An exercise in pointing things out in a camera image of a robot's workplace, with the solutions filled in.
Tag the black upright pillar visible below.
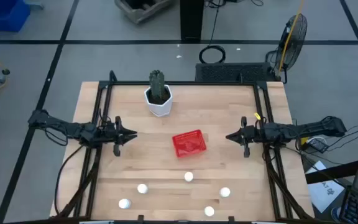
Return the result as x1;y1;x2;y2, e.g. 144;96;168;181
180;0;204;44

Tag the black power adapter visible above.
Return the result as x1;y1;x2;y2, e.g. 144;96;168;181
303;136;329;154

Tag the grey crate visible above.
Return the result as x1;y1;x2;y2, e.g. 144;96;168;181
114;0;175;25

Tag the red plastic mesh basket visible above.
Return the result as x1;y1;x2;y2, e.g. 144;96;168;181
172;129;208;159

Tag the blue storage bin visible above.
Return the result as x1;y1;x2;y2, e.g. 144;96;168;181
0;0;31;33

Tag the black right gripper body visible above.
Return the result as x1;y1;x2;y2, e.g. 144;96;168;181
241;116;264;158

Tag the coiled black cable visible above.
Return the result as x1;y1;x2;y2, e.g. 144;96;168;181
198;6;227;65

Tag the black floor fan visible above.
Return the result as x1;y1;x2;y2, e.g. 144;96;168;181
265;12;309;85

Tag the black aluminium table frame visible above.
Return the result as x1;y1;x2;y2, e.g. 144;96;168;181
50;70;315;224

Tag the black perforated metal box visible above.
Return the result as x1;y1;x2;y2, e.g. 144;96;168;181
195;62;276;83

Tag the white paper sheet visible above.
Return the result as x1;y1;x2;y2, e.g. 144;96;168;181
305;160;345;214

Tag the yellow cable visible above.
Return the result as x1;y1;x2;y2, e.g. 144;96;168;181
277;0;306;77

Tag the green cactus plant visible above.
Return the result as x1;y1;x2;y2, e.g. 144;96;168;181
149;69;166;98

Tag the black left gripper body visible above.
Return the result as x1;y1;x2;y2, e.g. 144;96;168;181
103;116;122;157

